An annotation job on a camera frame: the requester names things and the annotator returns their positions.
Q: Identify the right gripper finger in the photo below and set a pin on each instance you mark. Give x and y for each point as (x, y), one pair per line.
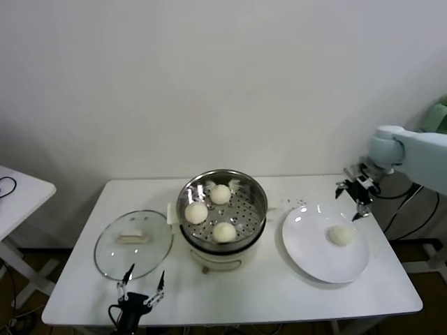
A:
(363, 209)
(340, 185)

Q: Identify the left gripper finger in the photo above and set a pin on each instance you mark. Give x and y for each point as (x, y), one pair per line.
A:
(121, 291)
(160, 288)

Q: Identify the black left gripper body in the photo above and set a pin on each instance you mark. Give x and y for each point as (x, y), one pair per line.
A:
(133, 307)

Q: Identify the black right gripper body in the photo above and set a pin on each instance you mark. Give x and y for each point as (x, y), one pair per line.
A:
(362, 194)

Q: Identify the white steamed baozi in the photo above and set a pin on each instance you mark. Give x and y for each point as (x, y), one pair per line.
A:
(195, 213)
(223, 233)
(220, 194)
(340, 235)

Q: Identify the round glass pot lid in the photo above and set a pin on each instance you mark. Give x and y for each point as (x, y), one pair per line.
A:
(150, 251)

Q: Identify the light blue right robot arm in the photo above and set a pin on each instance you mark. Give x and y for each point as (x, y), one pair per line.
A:
(419, 153)

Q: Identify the perforated steel steamer basket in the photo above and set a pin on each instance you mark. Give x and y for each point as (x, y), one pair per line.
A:
(248, 209)

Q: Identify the cream electric cooker pot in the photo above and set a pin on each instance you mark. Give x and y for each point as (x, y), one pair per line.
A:
(216, 261)

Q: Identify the white round plate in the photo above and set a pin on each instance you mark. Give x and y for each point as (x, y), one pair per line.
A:
(314, 251)

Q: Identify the pale green appliance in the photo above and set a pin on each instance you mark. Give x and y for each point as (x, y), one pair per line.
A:
(436, 115)

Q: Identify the white folding side table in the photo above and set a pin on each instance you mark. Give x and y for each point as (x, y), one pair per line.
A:
(28, 195)

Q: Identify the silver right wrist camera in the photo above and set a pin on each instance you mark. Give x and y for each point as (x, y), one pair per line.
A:
(358, 174)

